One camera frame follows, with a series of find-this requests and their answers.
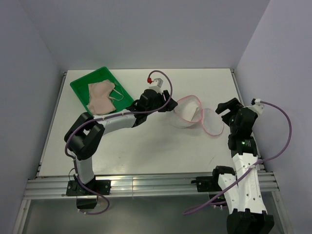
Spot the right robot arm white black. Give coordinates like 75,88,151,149
211,98,274,234

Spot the beige pink bra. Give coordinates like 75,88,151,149
87,80,124,116

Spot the white mesh laundry bag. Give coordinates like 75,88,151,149
167,95,224,137

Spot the green plastic tray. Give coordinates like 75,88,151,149
70,67,134,114

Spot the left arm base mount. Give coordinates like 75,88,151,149
66,178,111,210

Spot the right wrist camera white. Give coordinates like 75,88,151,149
250,98,264,116

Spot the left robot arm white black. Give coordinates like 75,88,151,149
64,89,178,195

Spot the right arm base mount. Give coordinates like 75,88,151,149
191,176,227,207

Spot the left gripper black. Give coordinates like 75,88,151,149
146,90,177,116

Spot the aluminium front rail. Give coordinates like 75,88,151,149
23,173,280,200

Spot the white bra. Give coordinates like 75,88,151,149
181,101,198,121

